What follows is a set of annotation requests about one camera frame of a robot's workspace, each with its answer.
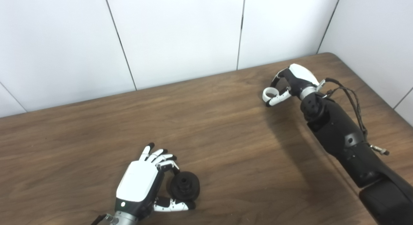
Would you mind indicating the round black part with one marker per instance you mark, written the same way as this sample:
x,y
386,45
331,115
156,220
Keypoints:
x,y
184,186

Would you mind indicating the white and black left hand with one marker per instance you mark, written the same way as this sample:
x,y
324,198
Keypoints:
x,y
140,181

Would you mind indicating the white and black right hand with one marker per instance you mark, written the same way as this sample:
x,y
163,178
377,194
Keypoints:
x,y
301,75

